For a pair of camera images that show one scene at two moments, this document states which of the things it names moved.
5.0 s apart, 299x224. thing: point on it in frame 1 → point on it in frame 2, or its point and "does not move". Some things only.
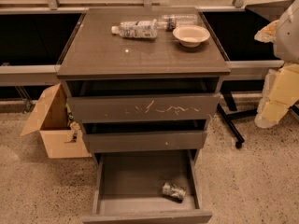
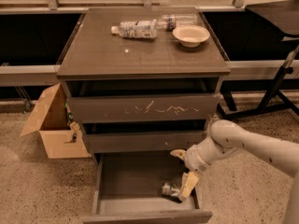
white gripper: (288, 39) → (193, 161)
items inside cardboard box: (74, 125) does not move
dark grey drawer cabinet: (144, 84) does not move
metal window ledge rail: (20, 76) does not move
